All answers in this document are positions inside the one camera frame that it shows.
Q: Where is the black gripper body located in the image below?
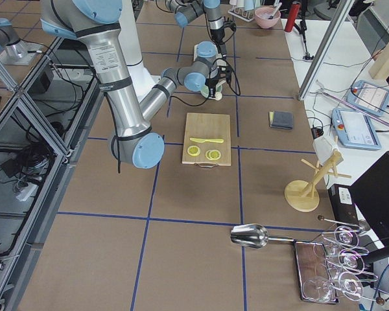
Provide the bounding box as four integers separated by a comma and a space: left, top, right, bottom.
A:
205, 59, 231, 93

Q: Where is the mint green bowl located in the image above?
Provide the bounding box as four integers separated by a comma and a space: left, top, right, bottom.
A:
200, 86, 222, 100

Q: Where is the pink bowl with ice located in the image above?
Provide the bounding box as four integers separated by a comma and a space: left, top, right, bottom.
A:
254, 7, 281, 29

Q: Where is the bamboo cutting board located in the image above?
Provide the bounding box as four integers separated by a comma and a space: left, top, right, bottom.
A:
182, 113, 231, 167

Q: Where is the yellow sponge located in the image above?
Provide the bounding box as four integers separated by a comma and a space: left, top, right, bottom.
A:
268, 111, 274, 127

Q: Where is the yellow plastic knife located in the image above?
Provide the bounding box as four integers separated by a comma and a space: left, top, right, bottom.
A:
189, 137, 224, 144

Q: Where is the lemon slice upper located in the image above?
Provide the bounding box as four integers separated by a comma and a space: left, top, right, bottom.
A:
187, 145, 201, 157

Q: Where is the black tripod stick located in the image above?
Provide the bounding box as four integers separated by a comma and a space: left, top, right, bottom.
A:
294, 17, 314, 61

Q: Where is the red cylinder can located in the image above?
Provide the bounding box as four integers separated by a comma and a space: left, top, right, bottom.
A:
284, 1, 301, 32

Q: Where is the near teach pendant tablet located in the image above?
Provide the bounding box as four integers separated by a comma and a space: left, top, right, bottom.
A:
331, 108, 382, 150

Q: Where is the teach pendant tablet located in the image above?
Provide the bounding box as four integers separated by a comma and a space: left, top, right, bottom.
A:
346, 80, 389, 117
331, 108, 382, 150

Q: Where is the wooden mug tree stand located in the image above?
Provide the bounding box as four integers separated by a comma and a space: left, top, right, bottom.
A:
284, 148, 351, 213

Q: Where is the far teach pendant tablet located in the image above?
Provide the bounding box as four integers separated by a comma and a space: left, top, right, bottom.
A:
346, 80, 389, 117

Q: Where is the steel scoop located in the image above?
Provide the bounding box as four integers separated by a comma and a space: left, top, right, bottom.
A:
230, 224, 294, 249

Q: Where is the black monitor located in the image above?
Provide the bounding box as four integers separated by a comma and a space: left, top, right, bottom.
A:
349, 151, 389, 245

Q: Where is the glass rack tray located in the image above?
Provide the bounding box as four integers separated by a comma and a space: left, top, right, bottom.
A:
293, 222, 379, 305

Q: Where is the white wire cup rack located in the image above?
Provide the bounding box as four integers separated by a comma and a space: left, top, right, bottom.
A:
228, 0, 255, 22

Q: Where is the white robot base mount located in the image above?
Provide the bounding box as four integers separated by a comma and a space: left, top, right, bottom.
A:
119, 0, 159, 101

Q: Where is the aluminium frame post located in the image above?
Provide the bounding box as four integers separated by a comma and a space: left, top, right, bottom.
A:
298, 0, 355, 100

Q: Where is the aluminium side frame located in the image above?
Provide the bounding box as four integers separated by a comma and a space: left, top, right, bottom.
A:
0, 38, 102, 310

